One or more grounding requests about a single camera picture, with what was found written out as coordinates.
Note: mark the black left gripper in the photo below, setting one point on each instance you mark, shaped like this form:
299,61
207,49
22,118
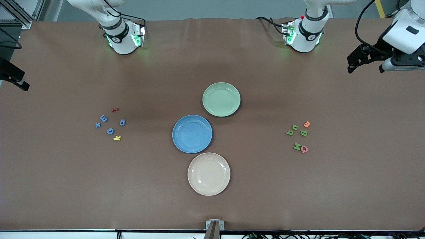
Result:
379,49

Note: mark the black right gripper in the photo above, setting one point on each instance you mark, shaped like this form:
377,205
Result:
7,71

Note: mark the green foam capital B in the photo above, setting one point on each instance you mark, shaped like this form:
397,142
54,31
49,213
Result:
303,133

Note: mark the blue foam letter E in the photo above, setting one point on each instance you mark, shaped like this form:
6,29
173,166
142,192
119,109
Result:
104,118

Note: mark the green foam lowercase b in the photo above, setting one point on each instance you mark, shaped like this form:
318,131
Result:
291,131

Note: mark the blue foam letter G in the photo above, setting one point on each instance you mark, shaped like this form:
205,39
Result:
108,131

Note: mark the pink foam letter Q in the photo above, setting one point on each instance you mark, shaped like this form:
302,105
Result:
301,149

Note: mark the green foam letter N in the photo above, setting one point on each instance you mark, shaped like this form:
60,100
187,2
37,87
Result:
297,146

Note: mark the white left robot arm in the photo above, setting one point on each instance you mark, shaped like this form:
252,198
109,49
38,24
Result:
305,39

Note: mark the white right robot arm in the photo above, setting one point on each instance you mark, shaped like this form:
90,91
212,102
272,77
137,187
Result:
123,43

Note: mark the orange foam letter E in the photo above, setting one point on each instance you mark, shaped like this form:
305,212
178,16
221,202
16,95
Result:
306,124

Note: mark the yellow foam letter k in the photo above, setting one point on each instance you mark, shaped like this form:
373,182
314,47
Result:
117,138

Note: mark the brown table cover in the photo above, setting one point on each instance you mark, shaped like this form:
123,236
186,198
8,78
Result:
66,186

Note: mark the green plate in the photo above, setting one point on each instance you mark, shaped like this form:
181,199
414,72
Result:
221,99

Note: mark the blue plate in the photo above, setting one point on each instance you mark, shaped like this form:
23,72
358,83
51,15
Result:
192,134

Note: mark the beige plate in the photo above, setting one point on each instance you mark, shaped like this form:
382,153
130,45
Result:
209,174

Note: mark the aluminium frame profile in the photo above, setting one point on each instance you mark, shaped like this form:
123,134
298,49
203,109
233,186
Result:
25,21

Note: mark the grey metal bracket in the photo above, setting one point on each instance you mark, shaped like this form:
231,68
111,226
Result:
208,225

